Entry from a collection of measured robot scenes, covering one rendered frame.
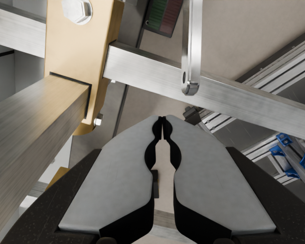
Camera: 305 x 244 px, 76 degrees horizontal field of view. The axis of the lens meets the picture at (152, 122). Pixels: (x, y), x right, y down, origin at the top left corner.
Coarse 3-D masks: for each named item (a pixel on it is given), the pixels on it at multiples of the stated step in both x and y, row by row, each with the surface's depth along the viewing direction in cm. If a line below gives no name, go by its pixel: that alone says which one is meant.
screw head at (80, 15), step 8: (64, 0) 14; (72, 0) 14; (80, 0) 14; (88, 0) 15; (64, 8) 14; (72, 8) 14; (80, 8) 14; (88, 8) 15; (72, 16) 14; (80, 16) 14; (88, 16) 15; (80, 24) 15
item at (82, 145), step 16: (144, 0) 28; (128, 16) 29; (144, 16) 29; (128, 32) 30; (112, 80) 31; (112, 96) 35; (112, 112) 36; (96, 128) 38; (112, 128) 38; (80, 144) 40; (96, 144) 40
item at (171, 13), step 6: (168, 0) 27; (174, 0) 27; (180, 0) 27; (168, 6) 28; (174, 6) 28; (168, 12) 28; (174, 12) 28; (168, 18) 28; (174, 18) 28; (162, 24) 29; (168, 24) 29; (162, 30) 29; (168, 30) 29
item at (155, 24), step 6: (156, 0) 27; (162, 0) 27; (156, 6) 28; (162, 6) 28; (156, 12) 28; (162, 12) 28; (150, 18) 28; (156, 18) 28; (150, 24) 29; (156, 24) 29
